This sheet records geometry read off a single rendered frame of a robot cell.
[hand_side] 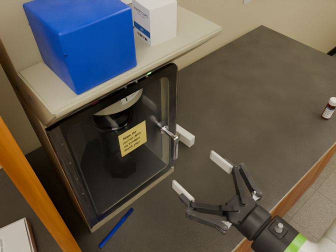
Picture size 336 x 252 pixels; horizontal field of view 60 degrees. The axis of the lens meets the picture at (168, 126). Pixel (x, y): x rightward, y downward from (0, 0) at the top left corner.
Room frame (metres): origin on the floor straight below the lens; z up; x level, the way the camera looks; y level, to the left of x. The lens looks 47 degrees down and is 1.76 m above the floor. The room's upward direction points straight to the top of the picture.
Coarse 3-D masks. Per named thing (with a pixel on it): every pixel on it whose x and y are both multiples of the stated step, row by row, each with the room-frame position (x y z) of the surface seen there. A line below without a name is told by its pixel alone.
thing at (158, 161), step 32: (128, 96) 0.45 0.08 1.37; (160, 96) 0.50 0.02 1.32; (64, 128) 0.35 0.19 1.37; (96, 128) 0.39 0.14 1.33; (128, 128) 0.44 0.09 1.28; (160, 128) 0.50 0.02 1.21; (96, 160) 0.38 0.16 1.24; (128, 160) 0.43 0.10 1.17; (160, 160) 0.50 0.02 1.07; (96, 192) 0.36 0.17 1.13; (128, 192) 0.42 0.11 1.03
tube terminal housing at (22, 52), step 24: (0, 0) 0.35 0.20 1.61; (24, 0) 0.37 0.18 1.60; (0, 24) 0.35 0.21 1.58; (24, 24) 0.36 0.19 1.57; (0, 48) 0.36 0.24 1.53; (24, 48) 0.36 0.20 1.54; (24, 96) 0.36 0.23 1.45; (48, 144) 0.35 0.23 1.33; (72, 192) 0.34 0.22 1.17; (144, 192) 0.47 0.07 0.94
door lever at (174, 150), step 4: (164, 128) 0.51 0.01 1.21; (160, 132) 0.50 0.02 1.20; (164, 132) 0.50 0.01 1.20; (168, 132) 0.49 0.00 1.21; (172, 136) 0.48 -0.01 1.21; (176, 136) 0.48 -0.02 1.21; (172, 140) 0.47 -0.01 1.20; (176, 140) 0.47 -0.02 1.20; (172, 144) 0.47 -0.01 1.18; (176, 144) 0.47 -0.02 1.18; (172, 148) 0.47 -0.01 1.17; (176, 148) 0.47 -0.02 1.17; (172, 152) 0.47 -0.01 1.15; (176, 152) 0.47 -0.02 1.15; (172, 156) 0.47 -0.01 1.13; (176, 156) 0.47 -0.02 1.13
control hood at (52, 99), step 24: (192, 24) 0.47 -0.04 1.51; (216, 24) 0.47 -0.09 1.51; (144, 48) 0.40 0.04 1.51; (168, 48) 0.40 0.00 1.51; (192, 48) 0.44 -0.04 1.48; (24, 72) 0.34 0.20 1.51; (48, 72) 0.34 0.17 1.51; (144, 72) 0.35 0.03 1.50; (48, 96) 0.29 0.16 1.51; (72, 96) 0.29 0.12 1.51; (96, 96) 0.30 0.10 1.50; (48, 120) 0.28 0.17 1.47
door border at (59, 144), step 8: (56, 128) 0.34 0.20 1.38; (56, 136) 0.34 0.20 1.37; (56, 144) 0.34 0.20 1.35; (64, 144) 0.35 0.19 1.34; (64, 152) 0.34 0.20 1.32; (64, 160) 0.34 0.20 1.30; (72, 160) 0.35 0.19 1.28; (72, 168) 0.34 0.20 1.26; (72, 176) 0.34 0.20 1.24; (80, 184) 0.35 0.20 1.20; (80, 192) 0.34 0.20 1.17; (80, 200) 0.33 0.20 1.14; (88, 200) 0.35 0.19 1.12; (88, 208) 0.34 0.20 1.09; (88, 216) 0.34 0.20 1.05
